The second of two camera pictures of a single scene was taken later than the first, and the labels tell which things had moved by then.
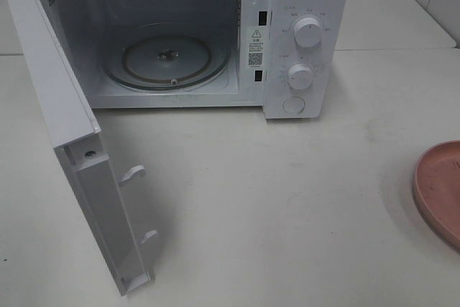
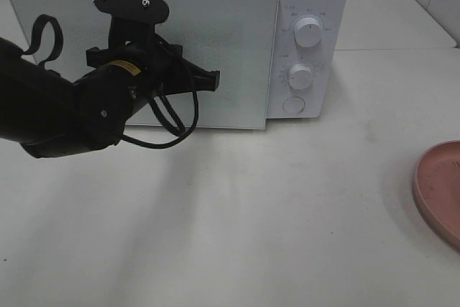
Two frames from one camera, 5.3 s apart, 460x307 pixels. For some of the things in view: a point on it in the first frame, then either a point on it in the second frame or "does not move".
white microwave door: (75, 131) to (227, 23)
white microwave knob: (299, 75) does not move
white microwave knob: (307, 32) does not move
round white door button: (294, 105) does not move
